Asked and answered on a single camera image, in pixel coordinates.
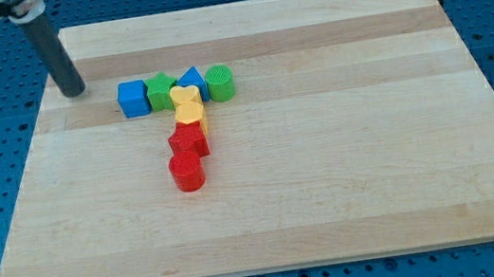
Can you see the red star block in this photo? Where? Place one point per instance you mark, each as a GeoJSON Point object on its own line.
{"type": "Point", "coordinates": [189, 137]}

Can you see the blue triangle block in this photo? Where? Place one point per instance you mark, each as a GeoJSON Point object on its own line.
{"type": "Point", "coordinates": [192, 76]}

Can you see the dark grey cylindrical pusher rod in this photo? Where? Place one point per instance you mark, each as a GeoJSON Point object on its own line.
{"type": "Point", "coordinates": [44, 38]}

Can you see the yellow hexagon block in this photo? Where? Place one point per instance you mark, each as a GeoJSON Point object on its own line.
{"type": "Point", "coordinates": [190, 112]}

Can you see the green star block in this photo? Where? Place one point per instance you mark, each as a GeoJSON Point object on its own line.
{"type": "Point", "coordinates": [158, 91]}

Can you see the light wooden board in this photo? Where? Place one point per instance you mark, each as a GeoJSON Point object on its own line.
{"type": "Point", "coordinates": [358, 129]}

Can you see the blue cube block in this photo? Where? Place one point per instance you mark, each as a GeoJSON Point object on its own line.
{"type": "Point", "coordinates": [133, 99]}

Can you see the red cylinder block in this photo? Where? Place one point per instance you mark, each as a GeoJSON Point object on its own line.
{"type": "Point", "coordinates": [187, 171]}

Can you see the green cylinder block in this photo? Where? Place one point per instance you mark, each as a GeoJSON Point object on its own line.
{"type": "Point", "coordinates": [220, 84]}

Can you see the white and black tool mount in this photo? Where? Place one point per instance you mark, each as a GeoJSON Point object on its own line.
{"type": "Point", "coordinates": [21, 11]}

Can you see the yellow heart block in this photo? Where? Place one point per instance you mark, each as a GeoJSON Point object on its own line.
{"type": "Point", "coordinates": [182, 94]}

